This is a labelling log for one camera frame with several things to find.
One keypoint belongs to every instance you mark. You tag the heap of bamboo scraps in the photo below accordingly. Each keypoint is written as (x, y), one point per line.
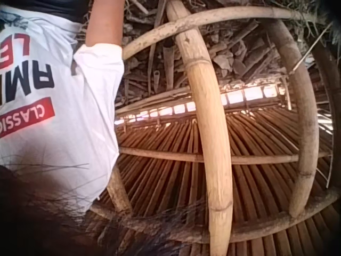
(239, 58)

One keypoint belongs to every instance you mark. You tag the curved grey bamboo pole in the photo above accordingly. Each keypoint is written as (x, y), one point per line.
(239, 12)

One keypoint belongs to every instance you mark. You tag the bamboo slat platform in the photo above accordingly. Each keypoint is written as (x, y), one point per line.
(165, 133)

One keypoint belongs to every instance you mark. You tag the short slanted bamboo pole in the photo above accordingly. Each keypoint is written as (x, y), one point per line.
(118, 192)

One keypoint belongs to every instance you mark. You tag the mossy bamboo frame pole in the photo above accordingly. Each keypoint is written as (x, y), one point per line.
(266, 221)

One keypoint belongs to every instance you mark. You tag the thin dry stick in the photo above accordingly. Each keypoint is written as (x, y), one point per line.
(311, 49)

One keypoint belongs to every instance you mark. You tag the thin bamboo cross pole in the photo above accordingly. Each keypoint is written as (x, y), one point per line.
(160, 154)

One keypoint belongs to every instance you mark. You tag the light yellow bamboo pole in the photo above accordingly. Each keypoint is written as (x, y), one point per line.
(205, 106)

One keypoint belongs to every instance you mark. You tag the thick weathered bamboo pole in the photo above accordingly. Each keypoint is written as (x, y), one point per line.
(306, 120)

